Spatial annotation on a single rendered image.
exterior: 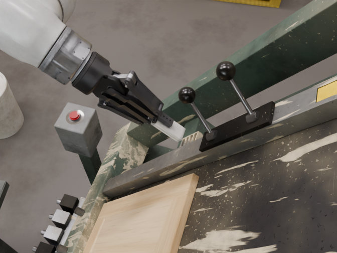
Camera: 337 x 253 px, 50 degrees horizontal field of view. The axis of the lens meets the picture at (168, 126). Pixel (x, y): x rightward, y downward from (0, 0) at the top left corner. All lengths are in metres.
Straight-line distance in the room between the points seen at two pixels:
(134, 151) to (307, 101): 0.82
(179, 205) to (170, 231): 0.06
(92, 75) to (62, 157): 1.80
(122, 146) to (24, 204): 1.14
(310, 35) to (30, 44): 0.55
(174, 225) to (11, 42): 0.47
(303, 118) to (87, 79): 0.37
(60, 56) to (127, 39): 2.40
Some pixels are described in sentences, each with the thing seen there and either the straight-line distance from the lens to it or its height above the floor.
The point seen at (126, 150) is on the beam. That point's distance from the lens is 1.33.
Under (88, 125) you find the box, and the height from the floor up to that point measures 0.92.
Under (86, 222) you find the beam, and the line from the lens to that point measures 1.22.
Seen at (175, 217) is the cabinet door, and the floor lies 1.27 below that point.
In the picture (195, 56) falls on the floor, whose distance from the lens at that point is 2.88.
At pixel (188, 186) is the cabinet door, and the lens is 0.83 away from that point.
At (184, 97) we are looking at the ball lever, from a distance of 0.76.
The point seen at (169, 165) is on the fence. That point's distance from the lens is 0.91.
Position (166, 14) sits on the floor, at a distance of 3.24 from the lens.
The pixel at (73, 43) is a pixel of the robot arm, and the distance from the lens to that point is 0.64.
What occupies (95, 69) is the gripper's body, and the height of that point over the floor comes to 1.57.
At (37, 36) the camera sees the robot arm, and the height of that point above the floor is 1.64.
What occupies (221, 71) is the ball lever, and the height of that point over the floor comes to 1.53.
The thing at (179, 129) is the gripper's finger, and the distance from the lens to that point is 0.73.
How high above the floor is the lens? 2.03
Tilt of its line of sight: 56 degrees down
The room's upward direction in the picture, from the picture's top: straight up
